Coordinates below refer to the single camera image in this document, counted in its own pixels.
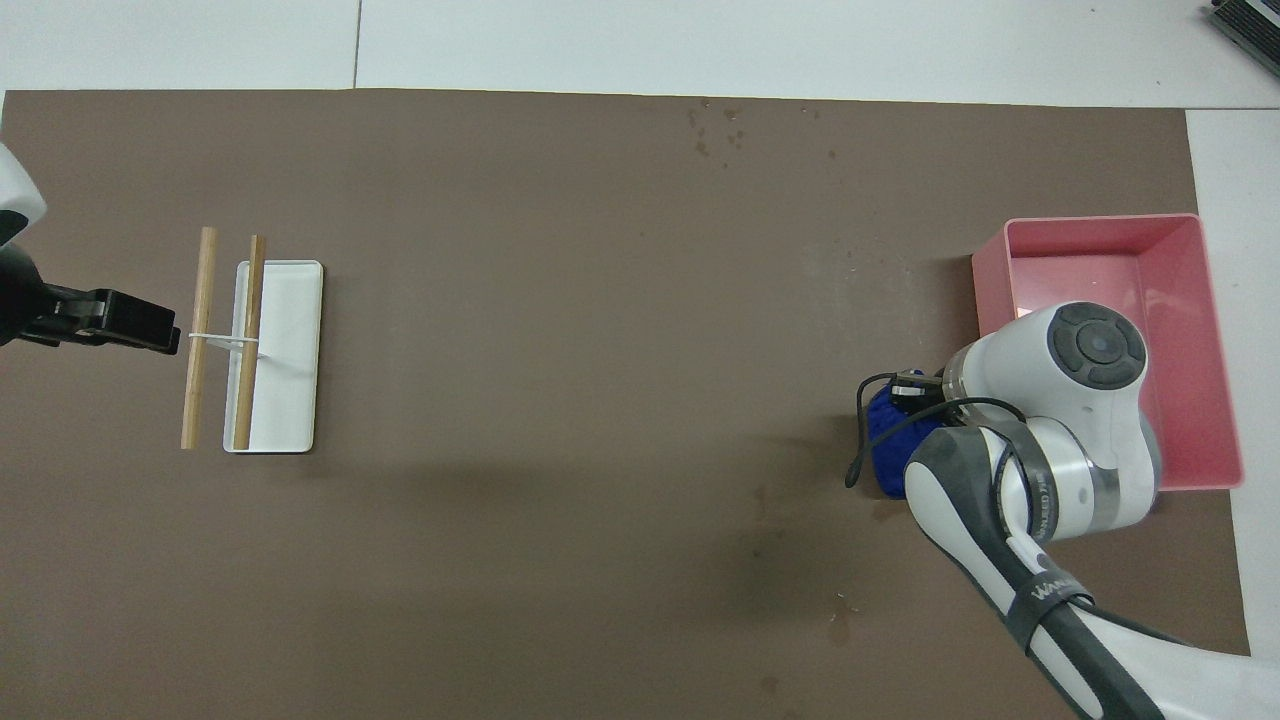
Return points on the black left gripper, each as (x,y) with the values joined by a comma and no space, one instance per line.
(110,320)

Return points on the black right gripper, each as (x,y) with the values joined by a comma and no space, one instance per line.
(945,388)

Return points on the blue towel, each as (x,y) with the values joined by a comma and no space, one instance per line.
(890,450)

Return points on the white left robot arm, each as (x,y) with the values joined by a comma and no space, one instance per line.
(15,200)

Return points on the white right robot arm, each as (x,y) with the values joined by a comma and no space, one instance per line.
(1080,460)

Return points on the pink plastic bin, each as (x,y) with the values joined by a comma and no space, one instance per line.
(1190,290)

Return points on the brown table mat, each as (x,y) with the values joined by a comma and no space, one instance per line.
(600,400)

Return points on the grey ribbed device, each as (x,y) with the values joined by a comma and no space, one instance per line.
(1250,22)

